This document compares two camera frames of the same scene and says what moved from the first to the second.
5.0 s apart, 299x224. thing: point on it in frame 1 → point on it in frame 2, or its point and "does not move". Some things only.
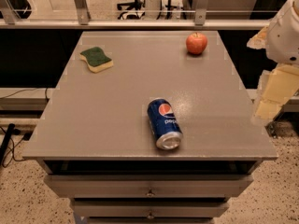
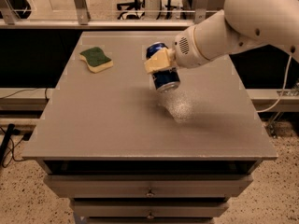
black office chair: (133, 10) does not move
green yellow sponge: (95, 60) does not move
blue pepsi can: (164, 124) → (165, 80)
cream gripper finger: (280, 87) → (186, 50)
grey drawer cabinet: (95, 145) does not move
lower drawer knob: (149, 217) does not move
